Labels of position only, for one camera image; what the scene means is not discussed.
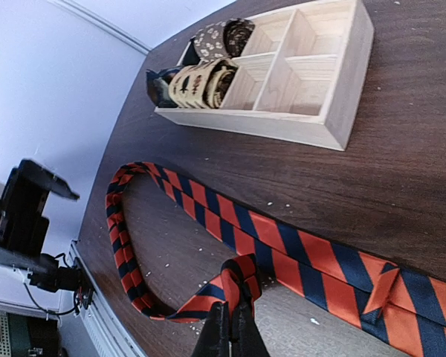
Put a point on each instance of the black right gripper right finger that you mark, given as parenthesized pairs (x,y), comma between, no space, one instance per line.
(245,338)

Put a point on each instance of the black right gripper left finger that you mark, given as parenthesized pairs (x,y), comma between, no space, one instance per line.
(214,340)

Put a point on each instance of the red navy striped tie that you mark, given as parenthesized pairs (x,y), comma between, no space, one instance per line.
(401,307)

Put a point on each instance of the wooden compartment box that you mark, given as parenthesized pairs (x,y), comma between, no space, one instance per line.
(299,78)

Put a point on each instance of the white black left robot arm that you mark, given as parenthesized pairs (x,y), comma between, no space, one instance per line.
(22,234)

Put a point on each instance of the beige patterned rolled tie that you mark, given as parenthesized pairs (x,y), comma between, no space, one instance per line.
(203,86)

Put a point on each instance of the dark patterned rolled tie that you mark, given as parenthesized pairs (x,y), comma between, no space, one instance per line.
(158,86)

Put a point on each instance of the brown floral rolled tie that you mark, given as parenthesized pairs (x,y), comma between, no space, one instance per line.
(224,39)

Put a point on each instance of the aluminium front rail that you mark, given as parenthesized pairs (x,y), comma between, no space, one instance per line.
(109,336)

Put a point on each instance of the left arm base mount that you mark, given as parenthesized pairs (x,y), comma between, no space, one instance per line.
(82,286)

